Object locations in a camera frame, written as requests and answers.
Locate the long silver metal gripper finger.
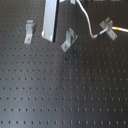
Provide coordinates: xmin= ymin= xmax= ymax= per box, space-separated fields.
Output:
xmin=42 ymin=0 xmax=58 ymax=42

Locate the white cable with coloured bands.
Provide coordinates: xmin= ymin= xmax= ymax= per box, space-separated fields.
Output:
xmin=75 ymin=0 xmax=128 ymax=39

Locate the left grey metal cable clip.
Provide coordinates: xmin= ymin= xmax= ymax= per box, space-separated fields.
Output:
xmin=24 ymin=20 xmax=35 ymax=44

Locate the grey metal cable clip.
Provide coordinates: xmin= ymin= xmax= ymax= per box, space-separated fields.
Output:
xmin=100 ymin=18 xmax=117 ymax=40
xmin=61 ymin=29 xmax=78 ymax=52
xmin=24 ymin=20 xmax=35 ymax=44

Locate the middle grey metal cable clip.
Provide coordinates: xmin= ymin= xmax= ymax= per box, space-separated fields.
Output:
xmin=61 ymin=29 xmax=78 ymax=52

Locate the right grey metal cable clip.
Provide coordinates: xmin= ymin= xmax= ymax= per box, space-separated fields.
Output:
xmin=100 ymin=18 xmax=117 ymax=40

